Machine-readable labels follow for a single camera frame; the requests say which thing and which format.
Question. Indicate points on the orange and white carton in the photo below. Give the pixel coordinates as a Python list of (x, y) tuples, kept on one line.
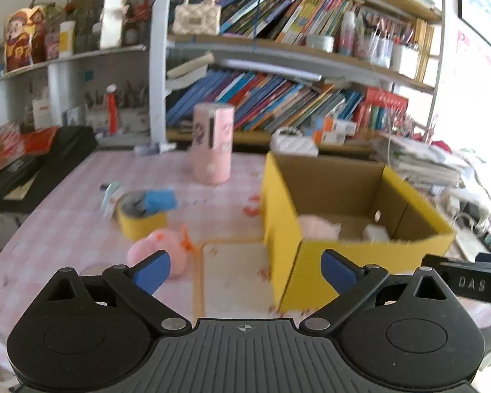
[(329, 138), (335, 125)]

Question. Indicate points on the row of colourful thin books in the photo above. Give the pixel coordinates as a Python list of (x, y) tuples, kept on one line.
[(294, 12)]

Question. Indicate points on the black case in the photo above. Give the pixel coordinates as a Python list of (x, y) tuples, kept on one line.
[(65, 151)]

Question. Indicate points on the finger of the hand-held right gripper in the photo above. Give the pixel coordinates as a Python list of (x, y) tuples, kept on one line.
[(470, 282)]

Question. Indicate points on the red boxed book set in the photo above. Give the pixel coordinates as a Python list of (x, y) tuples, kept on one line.
[(386, 98)]

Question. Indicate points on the stack of papers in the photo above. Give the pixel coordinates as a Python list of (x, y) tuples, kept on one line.
[(417, 159)]

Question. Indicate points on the cream quilted handbag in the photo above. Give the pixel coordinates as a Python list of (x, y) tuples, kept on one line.
[(196, 18)]

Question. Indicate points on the yellow tape roll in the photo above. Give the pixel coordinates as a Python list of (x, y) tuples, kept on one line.
[(141, 225)]

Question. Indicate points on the white pen holder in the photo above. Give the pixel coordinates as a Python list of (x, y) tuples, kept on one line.
[(405, 61)]

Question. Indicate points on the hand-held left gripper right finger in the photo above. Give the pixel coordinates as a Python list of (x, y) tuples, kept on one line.
[(339, 270)]

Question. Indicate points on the grey tape roll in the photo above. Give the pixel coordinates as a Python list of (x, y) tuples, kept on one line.
[(321, 43)]

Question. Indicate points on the yellow cardboard box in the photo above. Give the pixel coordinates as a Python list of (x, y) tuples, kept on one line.
[(282, 221)]

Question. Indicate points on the red books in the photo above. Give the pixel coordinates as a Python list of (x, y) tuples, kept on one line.
[(8, 149)]

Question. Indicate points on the white bookshelf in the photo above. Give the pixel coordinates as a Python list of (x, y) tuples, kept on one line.
[(158, 69)]

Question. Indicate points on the white spray bottle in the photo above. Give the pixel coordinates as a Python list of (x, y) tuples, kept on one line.
[(347, 35)]

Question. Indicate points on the small white box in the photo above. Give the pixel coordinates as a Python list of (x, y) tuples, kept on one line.
[(375, 233)]

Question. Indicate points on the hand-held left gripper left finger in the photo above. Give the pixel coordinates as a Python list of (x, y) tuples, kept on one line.
[(153, 272)]

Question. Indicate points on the mint green small toy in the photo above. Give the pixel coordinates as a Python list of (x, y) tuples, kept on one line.
[(111, 196)]

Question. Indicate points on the blue fuzzy cloth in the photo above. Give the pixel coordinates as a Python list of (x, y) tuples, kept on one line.
[(161, 199)]

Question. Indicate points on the white tube lamp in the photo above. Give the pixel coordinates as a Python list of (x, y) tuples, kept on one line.
[(270, 69)]

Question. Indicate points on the pink checked tablecloth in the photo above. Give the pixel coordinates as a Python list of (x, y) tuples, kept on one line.
[(65, 221)]

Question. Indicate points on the white paper carton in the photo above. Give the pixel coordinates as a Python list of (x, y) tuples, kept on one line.
[(113, 24)]

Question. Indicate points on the white side shelf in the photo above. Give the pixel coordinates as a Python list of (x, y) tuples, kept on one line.
[(59, 86)]

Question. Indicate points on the pink cylindrical humidifier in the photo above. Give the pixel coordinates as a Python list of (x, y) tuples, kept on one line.
[(210, 159)]

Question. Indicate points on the row of slanted books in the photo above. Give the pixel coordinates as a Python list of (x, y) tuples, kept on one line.
[(262, 98)]

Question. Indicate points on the printed doll figurine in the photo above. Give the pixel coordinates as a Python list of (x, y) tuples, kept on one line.
[(20, 41)]

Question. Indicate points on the white quilted handbag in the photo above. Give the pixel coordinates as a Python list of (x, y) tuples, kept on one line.
[(294, 145)]

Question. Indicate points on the pink plush toy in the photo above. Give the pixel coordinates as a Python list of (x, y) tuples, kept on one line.
[(317, 227)]

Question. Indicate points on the white and yellow vase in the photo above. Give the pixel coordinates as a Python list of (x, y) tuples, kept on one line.
[(66, 41)]

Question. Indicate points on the pink plush ball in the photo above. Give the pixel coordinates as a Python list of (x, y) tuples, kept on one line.
[(163, 243)]

